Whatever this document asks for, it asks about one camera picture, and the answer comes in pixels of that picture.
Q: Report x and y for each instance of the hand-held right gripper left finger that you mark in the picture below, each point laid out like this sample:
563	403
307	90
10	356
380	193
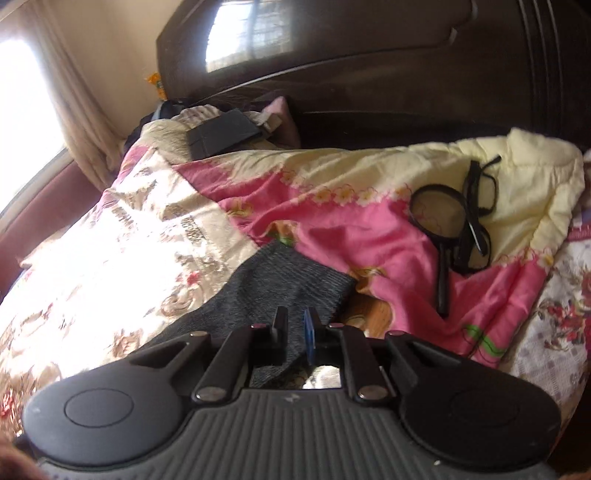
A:
280	333

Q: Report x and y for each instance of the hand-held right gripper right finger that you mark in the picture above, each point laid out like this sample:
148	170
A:
308	338

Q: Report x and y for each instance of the dark grey pants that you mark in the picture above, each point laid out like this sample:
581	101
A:
277	281

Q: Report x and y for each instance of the pink floral quilt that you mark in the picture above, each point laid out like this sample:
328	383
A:
360	230

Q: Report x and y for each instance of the beige floral bedspread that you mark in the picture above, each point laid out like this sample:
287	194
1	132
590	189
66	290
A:
138	249

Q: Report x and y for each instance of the black magnifying glass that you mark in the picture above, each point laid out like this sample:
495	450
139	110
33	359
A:
436	210

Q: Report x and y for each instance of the flat black box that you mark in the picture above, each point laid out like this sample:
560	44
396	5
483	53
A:
221	134

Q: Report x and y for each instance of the pink pillow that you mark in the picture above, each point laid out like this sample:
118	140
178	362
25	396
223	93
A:
288	117

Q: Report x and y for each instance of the black eyeglasses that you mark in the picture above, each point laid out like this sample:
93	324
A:
480	184

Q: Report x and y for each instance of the dark clothes heap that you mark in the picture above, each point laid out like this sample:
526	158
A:
166	108

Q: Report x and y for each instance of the white red-flowered cloth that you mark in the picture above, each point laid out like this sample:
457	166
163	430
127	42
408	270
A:
561	318

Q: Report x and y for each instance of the maroon padded window ledge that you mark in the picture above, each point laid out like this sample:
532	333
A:
41	217

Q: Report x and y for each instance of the dark wooden headboard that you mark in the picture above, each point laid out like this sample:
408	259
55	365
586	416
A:
369	69

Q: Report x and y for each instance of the yellow packet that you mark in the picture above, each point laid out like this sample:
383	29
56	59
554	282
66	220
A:
154	85

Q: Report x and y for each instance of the beige curtain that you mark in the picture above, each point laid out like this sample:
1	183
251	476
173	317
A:
87	115

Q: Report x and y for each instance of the bright window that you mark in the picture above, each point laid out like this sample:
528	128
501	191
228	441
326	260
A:
27	120

